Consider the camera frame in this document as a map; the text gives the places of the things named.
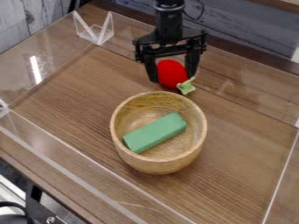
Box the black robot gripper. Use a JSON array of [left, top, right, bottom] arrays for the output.
[[133, 28, 206, 82]]

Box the red plush strawberry toy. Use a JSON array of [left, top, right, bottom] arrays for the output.
[[157, 59, 194, 95]]

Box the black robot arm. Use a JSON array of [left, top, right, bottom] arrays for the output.
[[132, 0, 206, 82]]

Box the green rectangular block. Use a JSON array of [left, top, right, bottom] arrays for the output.
[[121, 112, 186, 154]]

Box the wooden bowl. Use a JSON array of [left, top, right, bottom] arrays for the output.
[[109, 91, 208, 175]]

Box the clear acrylic corner bracket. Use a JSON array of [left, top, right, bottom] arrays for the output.
[[71, 11, 114, 46]]

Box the black table leg bracket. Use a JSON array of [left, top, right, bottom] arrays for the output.
[[25, 185, 66, 224]]

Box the black cable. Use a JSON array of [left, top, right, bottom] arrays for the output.
[[0, 200, 35, 224]]

